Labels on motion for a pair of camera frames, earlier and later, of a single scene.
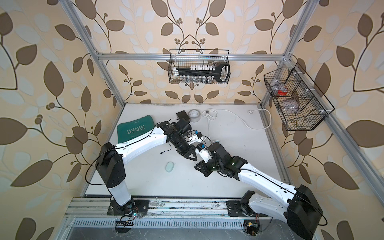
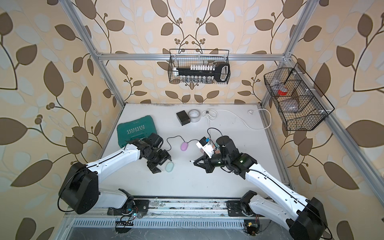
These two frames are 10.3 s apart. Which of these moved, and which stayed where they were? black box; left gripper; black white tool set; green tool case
Moved: left gripper
Stayed: green tool case; black white tool set; black box
